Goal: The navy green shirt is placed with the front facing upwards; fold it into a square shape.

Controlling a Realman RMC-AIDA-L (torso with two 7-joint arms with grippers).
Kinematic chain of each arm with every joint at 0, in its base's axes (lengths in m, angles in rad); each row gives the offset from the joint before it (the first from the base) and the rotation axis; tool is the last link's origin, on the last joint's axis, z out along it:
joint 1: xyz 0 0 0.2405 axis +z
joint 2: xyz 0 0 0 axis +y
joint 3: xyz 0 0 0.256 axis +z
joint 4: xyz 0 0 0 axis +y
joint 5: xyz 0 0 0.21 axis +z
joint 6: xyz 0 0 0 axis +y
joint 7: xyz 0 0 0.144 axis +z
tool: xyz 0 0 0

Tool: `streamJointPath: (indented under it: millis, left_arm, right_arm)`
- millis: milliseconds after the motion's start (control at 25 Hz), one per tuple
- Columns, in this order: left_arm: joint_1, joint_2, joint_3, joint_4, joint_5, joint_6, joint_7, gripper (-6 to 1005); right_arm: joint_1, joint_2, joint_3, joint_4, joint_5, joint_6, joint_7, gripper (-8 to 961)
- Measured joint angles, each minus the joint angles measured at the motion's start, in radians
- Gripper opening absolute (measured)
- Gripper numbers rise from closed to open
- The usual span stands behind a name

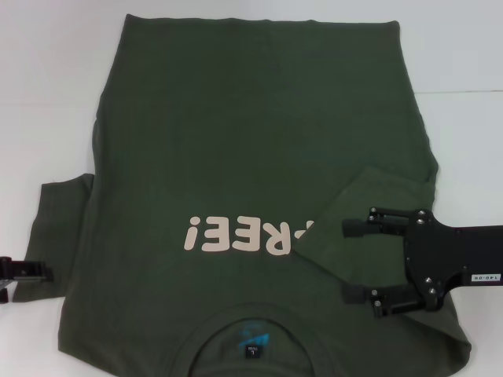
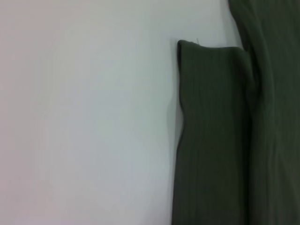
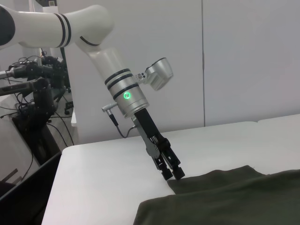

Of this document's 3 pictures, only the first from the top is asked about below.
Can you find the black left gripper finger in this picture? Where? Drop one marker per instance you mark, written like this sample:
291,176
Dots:
27,271
3,296

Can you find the dark green FREE! t-shirt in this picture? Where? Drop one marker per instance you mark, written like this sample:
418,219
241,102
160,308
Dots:
255,118

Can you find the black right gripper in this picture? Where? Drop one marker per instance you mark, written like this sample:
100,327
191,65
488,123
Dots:
452,251

